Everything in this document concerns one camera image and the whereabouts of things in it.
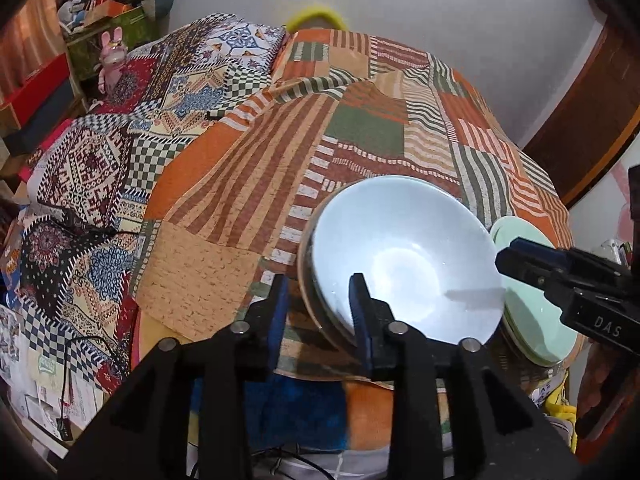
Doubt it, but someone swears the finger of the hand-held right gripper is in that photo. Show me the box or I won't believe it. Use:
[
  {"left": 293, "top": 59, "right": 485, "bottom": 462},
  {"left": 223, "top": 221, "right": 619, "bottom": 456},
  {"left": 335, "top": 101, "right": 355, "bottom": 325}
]
[
  {"left": 496, "top": 247, "right": 581, "bottom": 311},
  {"left": 510, "top": 239, "right": 640, "bottom": 291}
]

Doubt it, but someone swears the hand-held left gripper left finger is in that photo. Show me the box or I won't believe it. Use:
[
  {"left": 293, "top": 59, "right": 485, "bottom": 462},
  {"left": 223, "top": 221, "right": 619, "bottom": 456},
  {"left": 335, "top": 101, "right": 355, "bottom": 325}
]
[{"left": 59, "top": 274, "right": 292, "bottom": 480}]

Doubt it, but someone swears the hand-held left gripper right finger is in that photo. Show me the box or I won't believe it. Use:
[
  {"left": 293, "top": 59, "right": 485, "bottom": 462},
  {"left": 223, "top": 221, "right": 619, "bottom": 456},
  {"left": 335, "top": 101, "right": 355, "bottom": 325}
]
[{"left": 348, "top": 272, "right": 581, "bottom": 480}]

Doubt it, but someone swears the mint green plate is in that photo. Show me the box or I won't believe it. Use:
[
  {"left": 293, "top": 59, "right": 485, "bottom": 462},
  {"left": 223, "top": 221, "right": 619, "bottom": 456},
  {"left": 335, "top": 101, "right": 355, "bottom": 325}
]
[{"left": 489, "top": 216, "right": 583, "bottom": 367}]

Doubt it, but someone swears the pink bowl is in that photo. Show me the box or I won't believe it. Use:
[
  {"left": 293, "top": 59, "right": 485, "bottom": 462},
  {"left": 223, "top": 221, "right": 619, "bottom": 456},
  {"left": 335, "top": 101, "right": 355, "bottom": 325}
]
[{"left": 297, "top": 180, "right": 441, "bottom": 361}]

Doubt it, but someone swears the white bowl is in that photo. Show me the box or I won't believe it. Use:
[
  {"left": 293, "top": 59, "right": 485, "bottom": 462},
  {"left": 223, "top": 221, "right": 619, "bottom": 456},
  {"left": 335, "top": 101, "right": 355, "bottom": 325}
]
[{"left": 310, "top": 176, "right": 507, "bottom": 346}]

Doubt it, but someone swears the person's right hand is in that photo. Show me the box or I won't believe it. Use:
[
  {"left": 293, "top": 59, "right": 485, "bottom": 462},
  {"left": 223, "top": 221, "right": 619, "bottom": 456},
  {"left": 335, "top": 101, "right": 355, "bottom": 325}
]
[{"left": 577, "top": 342, "right": 623, "bottom": 411}]

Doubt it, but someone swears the wooden wardrobe with heart doors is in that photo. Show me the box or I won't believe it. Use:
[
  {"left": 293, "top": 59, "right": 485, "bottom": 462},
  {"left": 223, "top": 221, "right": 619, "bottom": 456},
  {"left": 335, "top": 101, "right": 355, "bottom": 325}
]
[{"left": 567, "top": 155, "right": 640, "bottom": 266}]

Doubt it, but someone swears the yellow printed cloth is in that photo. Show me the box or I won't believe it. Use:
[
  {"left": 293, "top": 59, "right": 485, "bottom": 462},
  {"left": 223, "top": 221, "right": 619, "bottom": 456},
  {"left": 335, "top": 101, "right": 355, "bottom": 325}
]
[{"left": 542, "top": 375, "right": 578, "bottom": 453}]

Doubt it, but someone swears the blue and orange cloth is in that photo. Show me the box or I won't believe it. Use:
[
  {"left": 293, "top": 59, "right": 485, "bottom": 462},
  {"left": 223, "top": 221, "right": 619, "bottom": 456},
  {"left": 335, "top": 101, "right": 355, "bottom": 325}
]
[{"left": 190, "top": 375, "right": 451, "bottom": 453}]

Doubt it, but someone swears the brown wooden door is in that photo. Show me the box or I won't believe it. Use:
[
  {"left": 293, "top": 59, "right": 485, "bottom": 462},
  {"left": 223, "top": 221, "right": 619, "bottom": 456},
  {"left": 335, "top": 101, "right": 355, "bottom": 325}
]
[{"left": 522, "top": 20, "right": 640, "bottom": 208}]

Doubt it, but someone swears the striped patchwork tablecloth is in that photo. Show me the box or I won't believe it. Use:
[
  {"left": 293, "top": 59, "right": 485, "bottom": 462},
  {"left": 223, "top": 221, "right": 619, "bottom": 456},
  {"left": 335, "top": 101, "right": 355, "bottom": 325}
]
[{"left": 131, "top": 29, "right": 573, "bottom": 386}]

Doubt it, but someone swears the patterned blanket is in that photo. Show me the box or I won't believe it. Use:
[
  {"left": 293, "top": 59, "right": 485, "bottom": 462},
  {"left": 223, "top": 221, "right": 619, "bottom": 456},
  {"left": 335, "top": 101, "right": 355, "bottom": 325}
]
[{"left": 0, "top": 12, "right": 288, "bottom": 396}]

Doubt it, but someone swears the pile of paper packets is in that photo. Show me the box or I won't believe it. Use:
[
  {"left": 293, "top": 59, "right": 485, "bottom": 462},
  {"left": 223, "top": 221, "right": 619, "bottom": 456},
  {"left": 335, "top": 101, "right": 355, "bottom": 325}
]
[{"left": 0, "top": 305, "right": 106, "bottom": 456}]

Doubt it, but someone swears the pink rabbit toy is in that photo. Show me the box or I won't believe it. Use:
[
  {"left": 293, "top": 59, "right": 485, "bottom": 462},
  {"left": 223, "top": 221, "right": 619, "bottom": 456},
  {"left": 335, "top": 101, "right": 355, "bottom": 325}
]
[{"left": 97, "top": 27, "right": 130, "bottom": 96}]

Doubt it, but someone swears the dark blue box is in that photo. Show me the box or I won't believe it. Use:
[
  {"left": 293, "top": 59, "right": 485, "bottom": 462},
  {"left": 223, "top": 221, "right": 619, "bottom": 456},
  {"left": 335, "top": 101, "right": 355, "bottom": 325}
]
[{"left": 10, "top": 80, "right": 76, "bottom": 156}]

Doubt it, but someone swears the green box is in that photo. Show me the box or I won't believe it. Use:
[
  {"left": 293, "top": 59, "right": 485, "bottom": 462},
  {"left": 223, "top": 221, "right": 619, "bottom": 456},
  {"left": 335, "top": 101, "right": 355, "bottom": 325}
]
[{"left": 65, "top": 7, "right": 158, "bottom": 81}]

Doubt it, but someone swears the red box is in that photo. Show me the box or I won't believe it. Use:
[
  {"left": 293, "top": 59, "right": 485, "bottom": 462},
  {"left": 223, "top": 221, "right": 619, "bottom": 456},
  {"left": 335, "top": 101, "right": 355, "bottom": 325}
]
[{"left": 0, "top": 52, "right": 71, "bottom": 116}]

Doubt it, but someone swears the orange box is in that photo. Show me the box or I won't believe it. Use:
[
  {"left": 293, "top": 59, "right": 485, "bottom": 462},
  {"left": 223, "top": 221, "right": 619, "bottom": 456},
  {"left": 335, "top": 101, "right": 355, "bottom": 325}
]
[{"left": 82, "top": 2, "right": 136, "bottom": 28}]

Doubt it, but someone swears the brown curtain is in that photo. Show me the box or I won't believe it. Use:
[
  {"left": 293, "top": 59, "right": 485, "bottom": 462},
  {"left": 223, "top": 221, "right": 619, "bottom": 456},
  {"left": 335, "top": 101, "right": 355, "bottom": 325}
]
[{"left": 0, "top": 0, "right": 63, "bottom": 101}]

